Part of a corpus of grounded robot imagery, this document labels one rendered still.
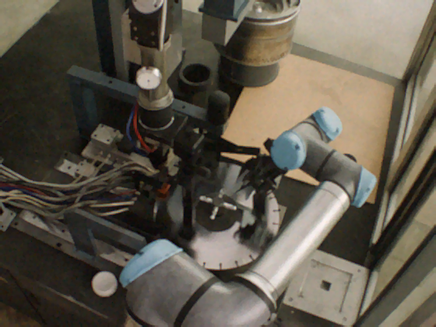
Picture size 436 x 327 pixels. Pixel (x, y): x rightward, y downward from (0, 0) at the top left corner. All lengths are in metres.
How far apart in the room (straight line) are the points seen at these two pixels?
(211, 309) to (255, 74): 1.20
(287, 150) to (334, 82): 1.04
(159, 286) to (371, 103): 1.34
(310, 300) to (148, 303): 0.55
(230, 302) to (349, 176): 0.35
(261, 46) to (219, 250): 0.76
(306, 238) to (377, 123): 1.07
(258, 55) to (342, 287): 0.84
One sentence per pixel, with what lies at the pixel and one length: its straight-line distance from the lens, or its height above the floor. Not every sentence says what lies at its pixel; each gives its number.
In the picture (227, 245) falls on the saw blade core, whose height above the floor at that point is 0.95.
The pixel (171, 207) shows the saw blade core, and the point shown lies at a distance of 1.35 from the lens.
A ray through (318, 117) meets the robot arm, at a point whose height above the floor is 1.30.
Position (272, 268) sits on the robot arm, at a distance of 0.88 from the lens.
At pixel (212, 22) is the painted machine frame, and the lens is 1.32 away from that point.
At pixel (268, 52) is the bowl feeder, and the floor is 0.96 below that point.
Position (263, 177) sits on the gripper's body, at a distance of 1.20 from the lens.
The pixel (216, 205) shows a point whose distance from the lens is 1.29.
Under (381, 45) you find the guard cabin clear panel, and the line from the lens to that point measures 2.14.
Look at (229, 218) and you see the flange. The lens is 1.32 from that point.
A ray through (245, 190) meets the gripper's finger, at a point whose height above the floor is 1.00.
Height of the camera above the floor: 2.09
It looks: 53 degrees down
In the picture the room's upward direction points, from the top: 5 degrees clockwise
